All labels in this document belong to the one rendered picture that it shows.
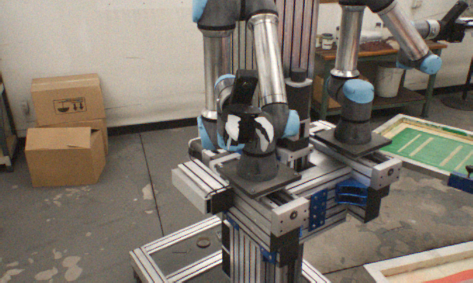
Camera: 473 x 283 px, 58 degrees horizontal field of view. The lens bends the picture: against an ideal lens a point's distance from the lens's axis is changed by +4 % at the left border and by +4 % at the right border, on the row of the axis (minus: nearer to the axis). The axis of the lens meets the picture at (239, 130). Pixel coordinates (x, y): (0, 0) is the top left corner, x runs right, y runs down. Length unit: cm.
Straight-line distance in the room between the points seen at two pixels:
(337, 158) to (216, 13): 87
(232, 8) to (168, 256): 187
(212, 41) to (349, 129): 73
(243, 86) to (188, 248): 201
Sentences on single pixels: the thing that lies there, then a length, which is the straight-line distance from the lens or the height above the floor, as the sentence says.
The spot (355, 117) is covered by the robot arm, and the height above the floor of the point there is 137.
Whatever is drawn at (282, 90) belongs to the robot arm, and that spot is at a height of 164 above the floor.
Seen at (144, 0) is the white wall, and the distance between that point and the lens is 451.
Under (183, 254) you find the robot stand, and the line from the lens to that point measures 276.
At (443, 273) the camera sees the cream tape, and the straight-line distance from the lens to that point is 170.
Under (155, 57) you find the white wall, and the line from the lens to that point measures 462.
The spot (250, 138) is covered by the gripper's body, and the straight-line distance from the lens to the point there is 89.
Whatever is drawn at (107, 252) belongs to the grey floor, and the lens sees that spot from 321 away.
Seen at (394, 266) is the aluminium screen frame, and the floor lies 99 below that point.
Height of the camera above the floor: 202
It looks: 25 degrees down
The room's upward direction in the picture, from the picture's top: straight up
